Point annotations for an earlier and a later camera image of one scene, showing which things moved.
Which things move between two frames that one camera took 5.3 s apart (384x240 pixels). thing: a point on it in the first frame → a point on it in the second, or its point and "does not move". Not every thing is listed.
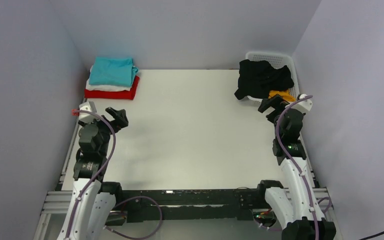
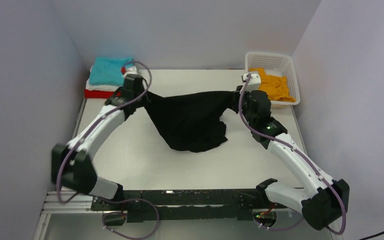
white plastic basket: (277, 60) does not move
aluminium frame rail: (57, 201) does not move
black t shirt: (258, 78) → (190, 122)
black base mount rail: (185, 205) does not move
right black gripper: (274, 102) → (236, 97)
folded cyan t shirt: (113, 71) does not move
